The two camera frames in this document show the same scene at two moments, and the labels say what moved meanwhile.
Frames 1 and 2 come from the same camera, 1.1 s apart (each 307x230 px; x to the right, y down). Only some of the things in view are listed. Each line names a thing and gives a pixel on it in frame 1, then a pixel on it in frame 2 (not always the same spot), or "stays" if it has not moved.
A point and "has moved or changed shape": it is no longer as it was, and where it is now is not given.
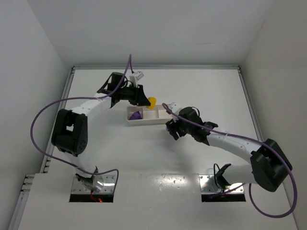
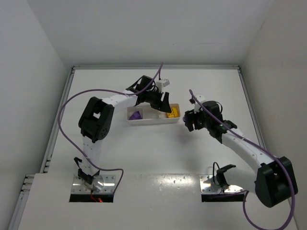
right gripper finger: (174, 133) to (189, 125)
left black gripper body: (139, 94) to (158, 101)
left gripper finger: (142, 99) to (164, 105)
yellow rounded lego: (152, 100) has moved or changed shape
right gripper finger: (171, 125) to (190, 115)
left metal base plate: (98, 184) stays
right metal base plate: (208, 186) stays
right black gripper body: (177, 127) to (194, 120)
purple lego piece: (135, 115) stays
